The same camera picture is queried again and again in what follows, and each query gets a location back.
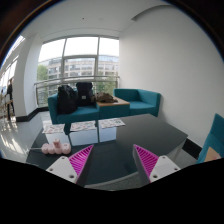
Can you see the large window frame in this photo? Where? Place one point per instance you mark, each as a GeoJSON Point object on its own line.
{"type": "Point", "coordinates": [78, 56]}

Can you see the black backpack right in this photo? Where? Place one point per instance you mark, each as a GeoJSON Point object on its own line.
{"type": "Point", "coordinates": [85, 93]}

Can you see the brown bag on table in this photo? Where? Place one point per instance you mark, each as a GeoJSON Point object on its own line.
{"type": "Point", "coordinates": [103, 98]}

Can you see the patterned floor mat middle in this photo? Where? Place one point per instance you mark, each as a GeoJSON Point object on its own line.
{"type": "Point", "coordinates": [80, 126]}

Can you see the teal wood-top side table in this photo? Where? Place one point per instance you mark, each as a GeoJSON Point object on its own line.
{"type": "Point", "coordinates": [119, 108]}

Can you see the teal sofa right section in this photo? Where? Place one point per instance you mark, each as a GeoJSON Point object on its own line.
{"type": "Point", "coordinates": [141, 101]}

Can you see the black backpack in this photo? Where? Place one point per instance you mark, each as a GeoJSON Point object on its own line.
{"type": "Point", "coordinates": [85, 93]}
{"type": "Point", "coordinates": [66, 100]}

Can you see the patterned floor mat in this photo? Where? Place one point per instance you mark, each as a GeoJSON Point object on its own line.
{"type": "Point", "coordinates": [109, 123]}
{"type": "Point", "coordinates": [51, 129]}
{"type": "Point", "coordinates": [80, 126]}

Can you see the dark glossy coffee table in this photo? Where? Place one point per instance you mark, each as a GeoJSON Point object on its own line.
{"type": "Point", "coordinates": [112, 156]}

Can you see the teal armchair at right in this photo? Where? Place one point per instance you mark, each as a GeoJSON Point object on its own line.
{"type": "Point", "coordinates": [214, 140]}

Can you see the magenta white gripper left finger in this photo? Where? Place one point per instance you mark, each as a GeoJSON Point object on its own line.
{"type": "Point", "coordinates": [74, 168]}

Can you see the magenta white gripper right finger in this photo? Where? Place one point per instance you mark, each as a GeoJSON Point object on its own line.
{"type": "Point", "coordinates": [150, 166]}

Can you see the metal window railing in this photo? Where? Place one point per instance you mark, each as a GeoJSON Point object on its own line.
{"type": "Point", "coordinates": [47, 88]}

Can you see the person standing at left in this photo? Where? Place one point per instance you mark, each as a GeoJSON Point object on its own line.
{"type": "Point", "coordinates": [10, 106]}

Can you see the patterned floor mat right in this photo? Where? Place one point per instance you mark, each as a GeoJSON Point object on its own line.
{"type": "Point", "coordinates": [109, 123]}

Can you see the patterned floor mat left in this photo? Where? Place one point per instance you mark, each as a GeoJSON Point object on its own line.
{"type": "Point", "coordinates": [51, 129]}

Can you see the black backpack left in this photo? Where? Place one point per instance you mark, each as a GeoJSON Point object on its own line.
{"type": "Point", "coordinates": [66, 100]}

